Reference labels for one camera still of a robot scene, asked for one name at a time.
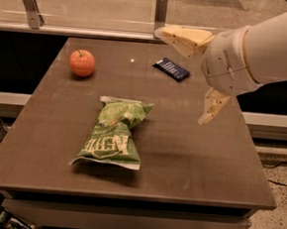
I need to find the red apple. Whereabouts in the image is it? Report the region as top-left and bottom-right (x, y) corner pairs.
(68, 49), (95, 77)

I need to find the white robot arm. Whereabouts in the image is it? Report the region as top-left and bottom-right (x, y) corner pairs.
(154, 13), (287, 125)

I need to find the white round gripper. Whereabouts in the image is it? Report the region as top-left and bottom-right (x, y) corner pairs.
(154, 26), (261, 125)

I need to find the left metal railing bracket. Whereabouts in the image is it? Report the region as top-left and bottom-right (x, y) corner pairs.
(23, 0), (45, 30)

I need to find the glass railing panel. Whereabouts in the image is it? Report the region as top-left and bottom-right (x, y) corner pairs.
(0, 0), (287, 33)

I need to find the black floor cable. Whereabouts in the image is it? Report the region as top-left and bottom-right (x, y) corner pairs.
(260, 159), (287, 189)

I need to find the middle metal railing bracket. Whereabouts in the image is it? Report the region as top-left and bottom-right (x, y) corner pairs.
(153, 0), (168, 30)

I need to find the metal railing bracket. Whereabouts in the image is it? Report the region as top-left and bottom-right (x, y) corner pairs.
(23, 0), (45, 30)
(153, 0), (168, 30)

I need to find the dark blue snack bar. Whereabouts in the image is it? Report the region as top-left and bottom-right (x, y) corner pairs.
(153, 57), (189, 81)

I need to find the green jalapeno chip bag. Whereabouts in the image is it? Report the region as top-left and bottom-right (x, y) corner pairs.
(70, 96), (153, 171)

